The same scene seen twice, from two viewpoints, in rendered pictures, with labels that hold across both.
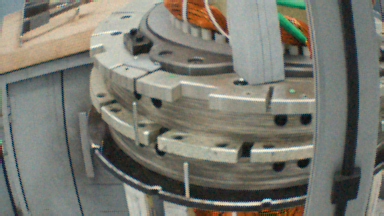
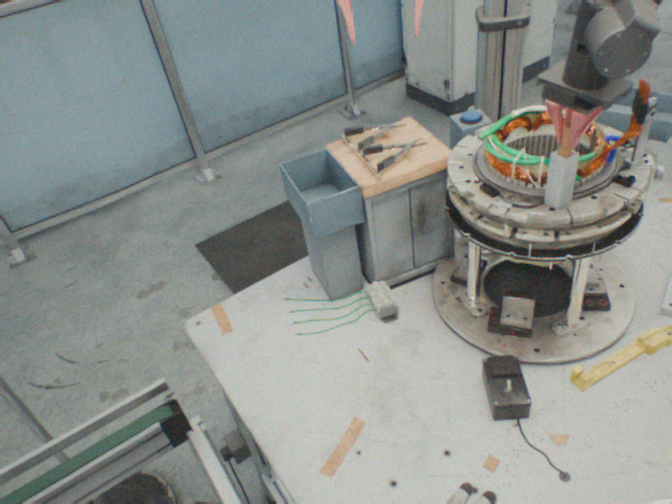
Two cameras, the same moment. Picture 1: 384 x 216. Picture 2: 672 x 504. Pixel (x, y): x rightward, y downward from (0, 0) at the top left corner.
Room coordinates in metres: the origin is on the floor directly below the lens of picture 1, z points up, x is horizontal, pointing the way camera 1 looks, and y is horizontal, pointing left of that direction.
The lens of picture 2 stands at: (0.01, 0.36, 1.66)
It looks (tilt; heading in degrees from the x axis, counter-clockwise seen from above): 41 degrees down; 355
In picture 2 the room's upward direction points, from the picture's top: 10 degrees counter-clockwise
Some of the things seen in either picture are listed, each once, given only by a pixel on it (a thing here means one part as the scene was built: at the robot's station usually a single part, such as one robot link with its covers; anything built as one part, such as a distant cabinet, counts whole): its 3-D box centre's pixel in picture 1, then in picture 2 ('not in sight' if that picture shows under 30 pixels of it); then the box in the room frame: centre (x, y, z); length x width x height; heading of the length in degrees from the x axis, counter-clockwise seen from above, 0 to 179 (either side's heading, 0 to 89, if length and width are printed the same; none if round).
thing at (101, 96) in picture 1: (105, 82); (464, 203); (0.77, 0.07, 1.06); 0.09 x 0.04 x 0.01; 17
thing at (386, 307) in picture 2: not in sight; (381, 299); (0.84, 0.22, 0.80); 0.10 x 0.05 x 0.04; 6
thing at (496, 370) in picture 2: not in sight; (505, 385); (0.56, 0.07, 0.81); 0.10 x 0.06 x 0.06; 169
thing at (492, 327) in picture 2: not in sight; (510, 322); (0.69, 0.00, 0.81); 0.08 x 0.05 x 0.02; 59
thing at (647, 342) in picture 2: not in sight; (626, 353); (0.58, -0.16, 0.80); 0.22 x 0.04 x 0.03; 106
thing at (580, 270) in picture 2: not in sight; (577, 286); (0.66, -0.10, 0.91); 0.02 x 0.02 x 0.21
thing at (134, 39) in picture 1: (136, 39); (489, 189); (0.74, 0.04, 1.10); 0.03 x 0.01 x 0.01; 17
